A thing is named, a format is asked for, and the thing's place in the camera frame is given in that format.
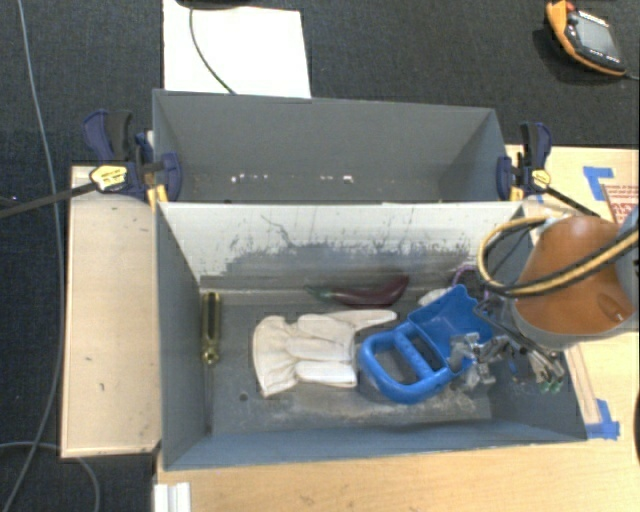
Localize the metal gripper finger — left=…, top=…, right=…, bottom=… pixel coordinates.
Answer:
left=448, top=332, right=494, bottom=372
left=460, top=363, right=498, bottom=393

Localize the white rounded object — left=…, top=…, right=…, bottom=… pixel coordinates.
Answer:
left=417, top=287, right=452, bottom=308

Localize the blue plastic scoop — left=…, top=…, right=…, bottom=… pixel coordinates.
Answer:
left=358, top=284, right=495, bottom=406

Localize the purple loop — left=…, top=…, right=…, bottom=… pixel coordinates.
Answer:
left=450, top=263, right=482, bottom=288

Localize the purple toy eggplant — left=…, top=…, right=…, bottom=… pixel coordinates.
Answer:
left=303, top=274, right=412, bottom=308

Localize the white work glove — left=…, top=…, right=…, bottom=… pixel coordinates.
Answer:
left=251, top=309, right=399, bottom=399

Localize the grey metal bin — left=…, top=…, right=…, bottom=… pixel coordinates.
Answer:
left=151, top=88, right=589, bottom=472

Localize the pale wood board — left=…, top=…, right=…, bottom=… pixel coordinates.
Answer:
left=59, top=165, right=164, bottom=459

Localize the yellow handled screwdriver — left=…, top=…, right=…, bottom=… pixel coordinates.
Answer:
left=200, top=291, right=223, bottom=366

